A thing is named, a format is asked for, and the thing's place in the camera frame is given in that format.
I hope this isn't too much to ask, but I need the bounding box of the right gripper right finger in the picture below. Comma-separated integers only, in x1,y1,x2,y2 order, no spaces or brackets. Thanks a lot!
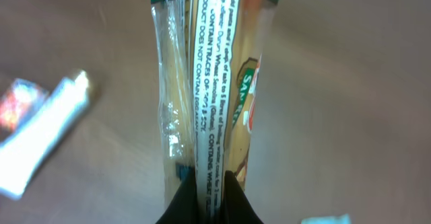
222,171,263,224

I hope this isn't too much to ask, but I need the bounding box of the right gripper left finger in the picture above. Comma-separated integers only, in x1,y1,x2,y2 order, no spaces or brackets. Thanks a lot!
156,168,199,224

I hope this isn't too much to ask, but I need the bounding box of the teal snack packet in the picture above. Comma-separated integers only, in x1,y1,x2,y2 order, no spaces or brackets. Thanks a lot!
300,214,352,224

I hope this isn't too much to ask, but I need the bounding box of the white tube gold cap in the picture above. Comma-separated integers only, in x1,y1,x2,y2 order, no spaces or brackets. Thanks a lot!
1,70,94,200

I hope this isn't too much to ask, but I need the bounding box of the orange spaghetti packet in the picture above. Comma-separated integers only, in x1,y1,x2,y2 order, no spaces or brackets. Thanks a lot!
151,0,279,223

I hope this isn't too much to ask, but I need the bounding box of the small orange sachet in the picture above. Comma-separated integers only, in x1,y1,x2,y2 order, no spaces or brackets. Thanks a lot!
1,78,49,132

